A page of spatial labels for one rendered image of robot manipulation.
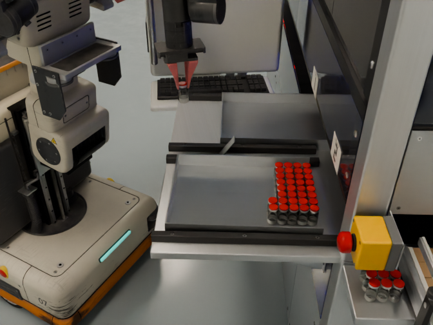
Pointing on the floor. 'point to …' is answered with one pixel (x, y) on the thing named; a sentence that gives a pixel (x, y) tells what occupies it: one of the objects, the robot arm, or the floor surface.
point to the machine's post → (384, 129)
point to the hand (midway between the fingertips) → (182, 84)
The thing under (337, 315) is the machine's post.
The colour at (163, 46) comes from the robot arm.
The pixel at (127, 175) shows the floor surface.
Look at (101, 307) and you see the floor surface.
